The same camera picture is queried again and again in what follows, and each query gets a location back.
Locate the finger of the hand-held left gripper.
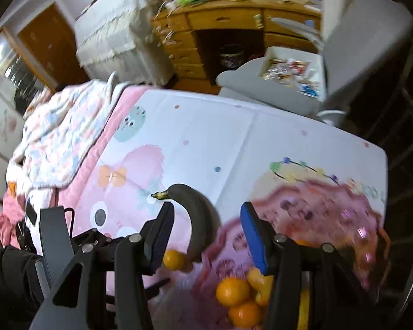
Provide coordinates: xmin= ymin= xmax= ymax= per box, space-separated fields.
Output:
xmin=39 ymin=205 xmax=78 ymax=285

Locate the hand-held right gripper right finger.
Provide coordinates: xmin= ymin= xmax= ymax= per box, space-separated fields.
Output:
xmin=240 ymin=202 xmax=376 ymax=330

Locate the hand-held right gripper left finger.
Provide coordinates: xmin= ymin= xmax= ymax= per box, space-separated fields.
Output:
xmin=29 ymin=201 xmax=176 ymax=330

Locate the orange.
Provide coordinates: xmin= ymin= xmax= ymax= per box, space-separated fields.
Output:
xmin=228 ymin=301 xmax=265 ymax=329
xmin=216 ymin=277 xmax=251 ymax=307
xmin=163 ymin=249 xmax=188 ymax=271

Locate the dark overripe banana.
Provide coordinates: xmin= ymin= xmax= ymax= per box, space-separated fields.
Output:
xmin=151 ymin=184 xmax=223 ymax=264

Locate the yellow lemon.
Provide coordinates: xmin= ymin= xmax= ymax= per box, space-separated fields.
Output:
xmin=246 ymin=267 xmax=275 ymax=308

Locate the pink printed bag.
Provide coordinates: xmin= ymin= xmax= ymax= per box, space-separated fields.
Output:
xmin=192 ymin=175 xmax=392 ymax=330

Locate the pink cloth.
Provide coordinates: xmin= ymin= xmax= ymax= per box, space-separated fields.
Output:
xmin=0 ymin=179 xmax=32 ymax=244

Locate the pink printed bed sheet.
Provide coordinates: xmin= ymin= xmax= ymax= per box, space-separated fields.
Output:
xmin=28 ymin=86 xmax=389 ymax=330

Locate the floral quilt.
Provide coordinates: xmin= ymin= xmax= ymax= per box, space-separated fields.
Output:
xmin=7 ymin=72 xmax=133 ymax=193

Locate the framed glass panel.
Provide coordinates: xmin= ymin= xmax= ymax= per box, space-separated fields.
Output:
xmin=0 ymin=30 xmax=53 ymax=118

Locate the white box of snacks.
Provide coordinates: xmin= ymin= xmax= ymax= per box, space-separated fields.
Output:
xmin=257 ymin=46 xmax=326 ymax=103

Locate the dark waste bin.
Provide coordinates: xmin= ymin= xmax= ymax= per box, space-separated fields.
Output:
xmin=218 ymin=43 xmax=247 ymax=72

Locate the brown wooden door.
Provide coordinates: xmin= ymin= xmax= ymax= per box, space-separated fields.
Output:
xmin=17 ymin=3 xmax=90 ymax=92

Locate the lace cloth covered cabinet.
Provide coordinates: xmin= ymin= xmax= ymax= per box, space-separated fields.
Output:
xmin=75 ymin=0 xmax=175 ymax=87

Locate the grey chair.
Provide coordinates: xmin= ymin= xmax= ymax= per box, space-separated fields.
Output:
xmin=215 ymin=0 xmax=413 ymax=125

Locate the wooden desk with drawers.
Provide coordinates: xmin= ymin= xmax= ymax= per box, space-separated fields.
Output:
xmin=151 ymin=0 xmax=322 ymax=95

